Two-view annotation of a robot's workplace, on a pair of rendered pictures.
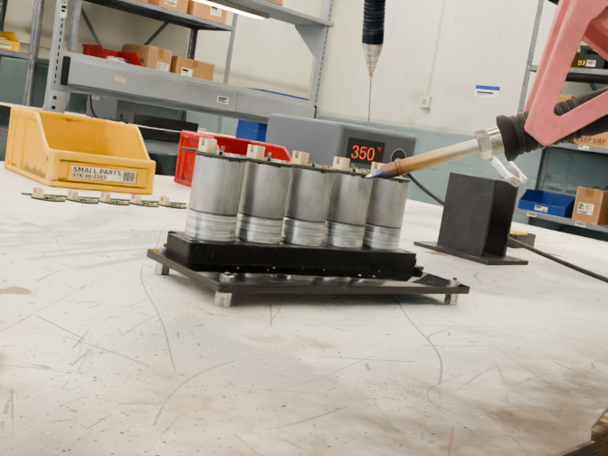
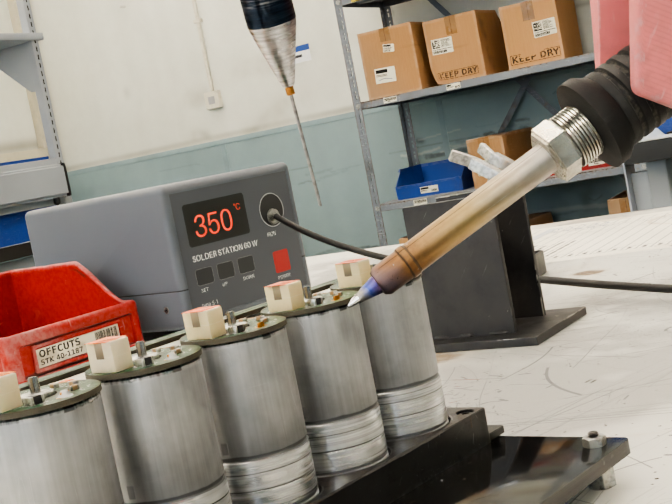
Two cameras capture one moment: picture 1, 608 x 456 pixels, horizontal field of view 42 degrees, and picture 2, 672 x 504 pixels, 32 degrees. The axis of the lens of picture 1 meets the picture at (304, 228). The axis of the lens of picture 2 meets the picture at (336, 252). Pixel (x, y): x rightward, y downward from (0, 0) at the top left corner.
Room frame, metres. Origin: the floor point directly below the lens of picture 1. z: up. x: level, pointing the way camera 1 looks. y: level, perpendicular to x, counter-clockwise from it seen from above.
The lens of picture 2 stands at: (0.15, 0.03, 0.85)
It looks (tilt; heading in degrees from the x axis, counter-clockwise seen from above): 5 degrees down; 348
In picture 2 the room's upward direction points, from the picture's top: 11 degrees counter-clockwise
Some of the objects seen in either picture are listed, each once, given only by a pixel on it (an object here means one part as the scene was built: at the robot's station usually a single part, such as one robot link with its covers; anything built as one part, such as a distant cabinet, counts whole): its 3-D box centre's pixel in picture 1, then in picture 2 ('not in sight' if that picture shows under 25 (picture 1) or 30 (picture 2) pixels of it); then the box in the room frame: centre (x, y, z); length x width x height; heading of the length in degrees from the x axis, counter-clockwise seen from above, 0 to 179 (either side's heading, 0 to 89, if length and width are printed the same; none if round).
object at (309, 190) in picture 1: (304, 212); (253, 430); (0.42, 0.00, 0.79); 0.02 x 0.02 x 0.05
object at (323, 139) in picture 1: (335, 164); (168, 255); (0.95, -0.02, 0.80); 0.15 x 0.12 x 0.10; 35
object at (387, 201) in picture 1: (381, 218); (392, 367); (0.45, -0.04, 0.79); 0.02 x 0.02 x 0.05
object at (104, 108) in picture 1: (110, 109); not in sight; (3.19, 0.84, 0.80); 0.15 x 0.12 x 0.10; 66
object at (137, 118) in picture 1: (165, 123); not in sight; (3.41, 0.66, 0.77); 0.24 x 0.16 x 0.04; 136
